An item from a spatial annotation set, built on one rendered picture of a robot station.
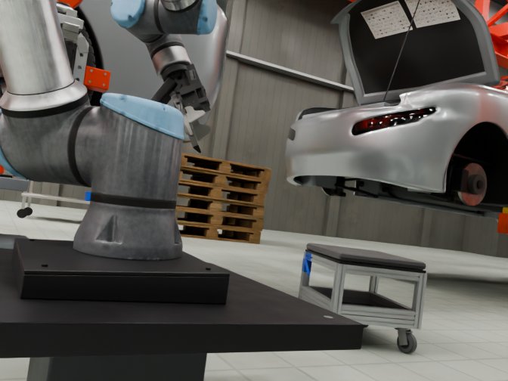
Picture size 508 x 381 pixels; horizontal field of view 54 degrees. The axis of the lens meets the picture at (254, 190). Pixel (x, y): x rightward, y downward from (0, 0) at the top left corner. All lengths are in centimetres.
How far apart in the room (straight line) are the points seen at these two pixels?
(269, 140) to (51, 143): 1104
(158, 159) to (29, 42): 28
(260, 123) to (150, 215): 1098
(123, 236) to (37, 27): 36
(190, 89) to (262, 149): 1057
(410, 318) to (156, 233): 129
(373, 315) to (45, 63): 139
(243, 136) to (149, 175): 1074
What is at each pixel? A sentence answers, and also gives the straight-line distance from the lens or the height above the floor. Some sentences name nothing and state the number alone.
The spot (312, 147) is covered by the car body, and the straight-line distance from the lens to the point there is 404.
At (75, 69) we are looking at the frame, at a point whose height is 86.
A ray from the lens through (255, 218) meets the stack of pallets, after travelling 655.
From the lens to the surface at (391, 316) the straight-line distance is 191.
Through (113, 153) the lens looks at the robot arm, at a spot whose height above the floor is 51.
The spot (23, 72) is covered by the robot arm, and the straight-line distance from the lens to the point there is 92.
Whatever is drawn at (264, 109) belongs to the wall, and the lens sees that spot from 1188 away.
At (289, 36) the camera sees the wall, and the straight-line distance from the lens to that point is 1258.
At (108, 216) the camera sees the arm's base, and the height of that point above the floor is 41.
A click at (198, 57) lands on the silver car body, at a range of 252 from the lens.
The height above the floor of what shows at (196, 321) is 30.
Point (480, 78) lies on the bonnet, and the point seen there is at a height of 173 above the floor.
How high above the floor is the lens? 45
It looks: 2 degrees up
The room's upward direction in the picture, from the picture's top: 8 degrees clockwise
